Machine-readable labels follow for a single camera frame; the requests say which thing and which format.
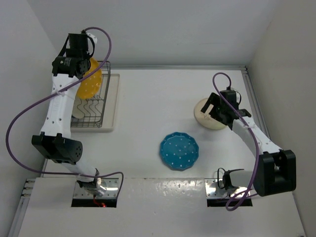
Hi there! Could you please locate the yellow dotted plate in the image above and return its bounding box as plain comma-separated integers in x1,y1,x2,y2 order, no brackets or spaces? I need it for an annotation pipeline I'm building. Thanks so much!
76,69,103,99

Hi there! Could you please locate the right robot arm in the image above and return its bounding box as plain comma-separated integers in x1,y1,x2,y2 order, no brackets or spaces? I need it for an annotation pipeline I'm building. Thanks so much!
200,89,296,197

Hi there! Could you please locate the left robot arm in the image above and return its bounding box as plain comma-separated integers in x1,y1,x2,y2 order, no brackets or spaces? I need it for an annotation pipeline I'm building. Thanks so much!
32,31,105,197

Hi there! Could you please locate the cream green plate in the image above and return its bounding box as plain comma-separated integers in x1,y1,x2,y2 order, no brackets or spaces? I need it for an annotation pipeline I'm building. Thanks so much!
194,98,227,130

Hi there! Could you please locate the teal dotted plate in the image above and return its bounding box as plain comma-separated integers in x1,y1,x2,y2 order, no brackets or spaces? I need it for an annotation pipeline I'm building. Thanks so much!
159,132,199,171

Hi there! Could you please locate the cream drip tray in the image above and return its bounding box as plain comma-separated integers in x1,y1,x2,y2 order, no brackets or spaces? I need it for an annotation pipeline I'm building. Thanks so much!
71,74,119,133

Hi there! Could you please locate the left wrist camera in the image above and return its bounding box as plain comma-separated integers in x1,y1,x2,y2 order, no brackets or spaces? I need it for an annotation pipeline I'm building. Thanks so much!
81,30,98,44

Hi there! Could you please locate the wire dish rack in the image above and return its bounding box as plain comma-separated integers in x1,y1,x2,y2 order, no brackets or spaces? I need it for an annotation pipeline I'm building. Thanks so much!
71,61,111,129

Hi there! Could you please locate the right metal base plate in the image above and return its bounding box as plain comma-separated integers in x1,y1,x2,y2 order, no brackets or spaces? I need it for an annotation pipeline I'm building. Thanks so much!
204,178,247,199

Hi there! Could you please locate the metal base plate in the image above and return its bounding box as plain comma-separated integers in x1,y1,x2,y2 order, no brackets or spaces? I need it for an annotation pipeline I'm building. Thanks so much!
73,178,119,199
204,178,247,199

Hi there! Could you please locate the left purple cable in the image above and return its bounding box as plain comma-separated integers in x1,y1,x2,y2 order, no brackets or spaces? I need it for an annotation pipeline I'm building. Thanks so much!
5,27,124,198

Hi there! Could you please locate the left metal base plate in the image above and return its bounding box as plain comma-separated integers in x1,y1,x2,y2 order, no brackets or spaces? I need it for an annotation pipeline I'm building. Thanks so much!
73,178,119,199

